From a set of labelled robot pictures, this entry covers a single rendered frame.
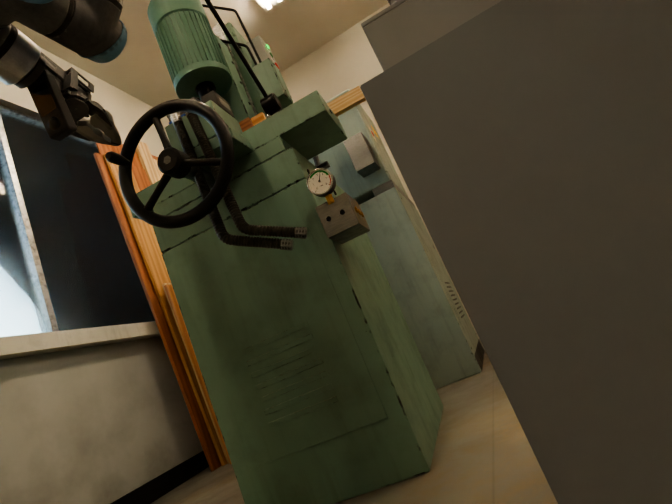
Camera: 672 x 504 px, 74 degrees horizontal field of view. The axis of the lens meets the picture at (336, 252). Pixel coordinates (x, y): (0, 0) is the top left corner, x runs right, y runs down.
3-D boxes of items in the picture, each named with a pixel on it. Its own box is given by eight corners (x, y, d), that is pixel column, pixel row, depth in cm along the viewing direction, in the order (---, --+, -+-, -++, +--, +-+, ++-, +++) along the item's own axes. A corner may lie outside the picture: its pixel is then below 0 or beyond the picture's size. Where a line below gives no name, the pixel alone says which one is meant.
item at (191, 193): (156, 220, 118) (152, 207, 119) (201, 231, 138) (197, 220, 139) (285, 149, 110) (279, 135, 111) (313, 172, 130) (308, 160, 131)
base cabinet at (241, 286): (250, 533, 102) (157, 254, 117) (326, 450, 158) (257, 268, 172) (431, 472, 92) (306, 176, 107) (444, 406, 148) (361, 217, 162)
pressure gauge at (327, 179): (315, 207, 99) (302, 175, 101) (320, 210, 103) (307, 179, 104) (340, 194, 98) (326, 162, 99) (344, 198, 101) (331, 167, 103)
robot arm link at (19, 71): (15, 48, 72) (-27, 79, 75) (43, 70, 76) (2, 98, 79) (20, 19, 77) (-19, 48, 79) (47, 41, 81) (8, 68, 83)
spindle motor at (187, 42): (164, 89, 131) (133, 6, 138) (198, 113, 148) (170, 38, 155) (213, 58, 128) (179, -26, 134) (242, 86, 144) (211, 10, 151)
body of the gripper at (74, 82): (98, 87, 91) (43, 40, 81) (97, 114, 87) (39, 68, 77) (70, 105, 93) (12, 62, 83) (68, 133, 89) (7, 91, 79)
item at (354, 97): (199, 189, 134) (195, 177, 135) (203, 190, 136) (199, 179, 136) (364, 97, 122) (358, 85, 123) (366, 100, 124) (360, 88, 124)
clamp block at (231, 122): (173, 159, 107) (162, 127, 109) (205, 174, 120) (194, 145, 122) (224, 129, 104) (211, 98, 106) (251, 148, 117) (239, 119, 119)
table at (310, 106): (104, 212, 112) (97, 191, 113) (179, 229, 141) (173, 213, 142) (314, 91, 99) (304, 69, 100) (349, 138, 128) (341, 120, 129)
